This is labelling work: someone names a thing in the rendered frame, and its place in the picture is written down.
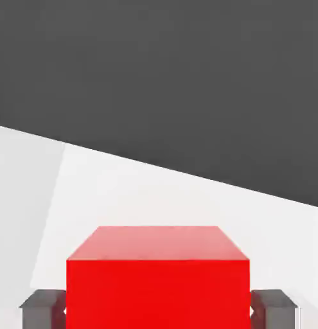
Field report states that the small red cube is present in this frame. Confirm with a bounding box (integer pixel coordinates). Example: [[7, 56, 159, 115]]
[[66, 225, 251, 329]]

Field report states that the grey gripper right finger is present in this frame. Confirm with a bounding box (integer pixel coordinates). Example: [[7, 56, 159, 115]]
[[249, 289, 303, 329]]

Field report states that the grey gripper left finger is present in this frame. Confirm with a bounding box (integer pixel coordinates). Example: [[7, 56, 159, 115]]
[[16, 289, 67, 329]]

